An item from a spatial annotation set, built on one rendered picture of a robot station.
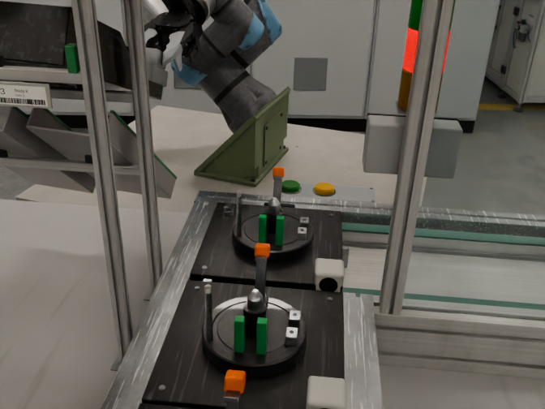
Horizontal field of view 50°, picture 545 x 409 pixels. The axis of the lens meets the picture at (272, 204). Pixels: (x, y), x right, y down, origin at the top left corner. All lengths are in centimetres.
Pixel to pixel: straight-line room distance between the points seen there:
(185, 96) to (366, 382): 341
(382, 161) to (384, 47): 325
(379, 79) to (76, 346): 335
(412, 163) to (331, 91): 329
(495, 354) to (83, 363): 62
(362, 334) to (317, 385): 16
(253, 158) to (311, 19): 257
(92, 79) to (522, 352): 71
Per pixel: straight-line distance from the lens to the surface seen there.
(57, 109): 425
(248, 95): 146
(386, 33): 400
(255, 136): 137
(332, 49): 396
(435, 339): 92
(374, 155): 78
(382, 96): 411
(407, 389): 92
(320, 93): 403
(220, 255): 96
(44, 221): 134
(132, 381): 78
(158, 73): 109
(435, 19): 71
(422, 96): 74
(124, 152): 92
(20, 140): 96
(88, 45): 70
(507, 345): 94
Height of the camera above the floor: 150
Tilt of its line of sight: 29 degrees down
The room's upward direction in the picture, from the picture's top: 2 degrees clockwise
